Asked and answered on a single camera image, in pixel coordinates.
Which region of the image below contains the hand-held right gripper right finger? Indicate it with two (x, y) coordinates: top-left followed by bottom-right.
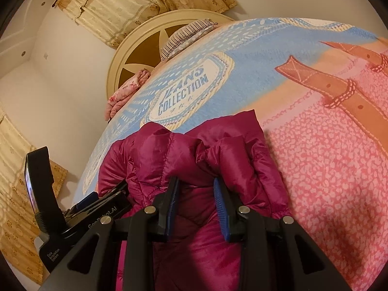
(213, 177), (346, 291)

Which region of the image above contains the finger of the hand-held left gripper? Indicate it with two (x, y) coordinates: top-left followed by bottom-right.
(74, 192), (100, 210)
(97, 181), (128, 202)

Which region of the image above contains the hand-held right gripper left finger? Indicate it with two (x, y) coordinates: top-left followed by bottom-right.
(39, 176), (180, 291)

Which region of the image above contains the magenta quilted puffer jacket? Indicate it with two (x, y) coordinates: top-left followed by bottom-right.
(97, 110), (293, 240)

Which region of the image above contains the beige floral curtain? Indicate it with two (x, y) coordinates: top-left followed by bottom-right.
(55, 0), (237, 49)
(0, 109), (69, 285)

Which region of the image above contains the folded pink floral cloth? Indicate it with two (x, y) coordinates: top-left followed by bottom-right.
(104, 68), (151, 121)

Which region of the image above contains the printed blue pink blanket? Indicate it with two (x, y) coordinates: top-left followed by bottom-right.
(71, 17), (388, 291)

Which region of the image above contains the cream wooden headboard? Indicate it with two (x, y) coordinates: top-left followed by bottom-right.
(107, 9), (235, 97)

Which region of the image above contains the light floral pillow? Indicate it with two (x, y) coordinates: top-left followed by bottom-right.
(165, 26), (217, 59)

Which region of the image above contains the striped pillow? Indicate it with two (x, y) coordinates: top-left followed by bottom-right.
(161, 19), (217, 61)

